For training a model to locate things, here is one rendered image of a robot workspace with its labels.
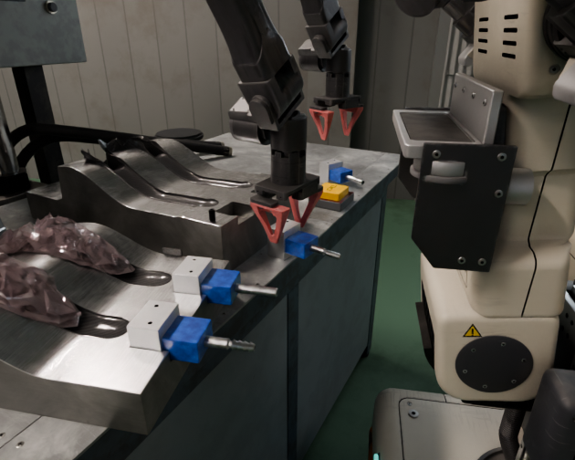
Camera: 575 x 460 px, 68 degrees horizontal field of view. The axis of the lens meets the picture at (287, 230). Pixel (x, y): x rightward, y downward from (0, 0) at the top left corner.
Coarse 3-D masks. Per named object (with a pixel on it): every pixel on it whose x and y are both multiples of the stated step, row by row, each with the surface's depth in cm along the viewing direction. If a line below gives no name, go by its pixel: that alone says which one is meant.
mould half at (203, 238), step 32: (128, 160) 85; (192, 160) 94; (32, 192) 88; (64, 192) 82; (96, 192) 77; (128, 192) 78; (192, 192) 81; (224, 192) 80; (128, 224) 76; (160, 224) 72; (192, 224) 68; (224, 224) 66; (256, 224) 75; (224, 256) 68
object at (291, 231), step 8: (288, 224) 75; (296, 224) 75; (288, 232) 73; (296, 232) 75; (304, 232) 75; (280, 240) 73; (288, 240) 72; (296, 240) 72; (304, 240) 72; (312, 240) 72; (272, 248) 75; (280, 248) 74; (288, 248) 73; (296, 248) 72; (304, 248) 71; (312, 248) 72; (320, 248) 71; (280, 256) 74; (288, 256) 75; (304, 256) 72; (336, 256) 70
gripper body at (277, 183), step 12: (276, 156) 67; (288, 156) 66; (300, 156) 67; (276, 168) 68; (288, 168) 67; (300, 168) 68; (264, 180) 70; (276, 180) 68; (288, 180) 68; (300, 180) 69; (312, 180) 71; (264, 192) 68; (276, 192) 66; (288, 192) 66
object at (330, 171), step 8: (328, 160) 112; (336, 160) 112; (320, 168) 111; (328, 168) 109; (336, 168) 110; (344, 168) 110; (320, 176) 112; (328, 176) 109; (336, 176) 108; (344, 176) 107; (352, 176) 106
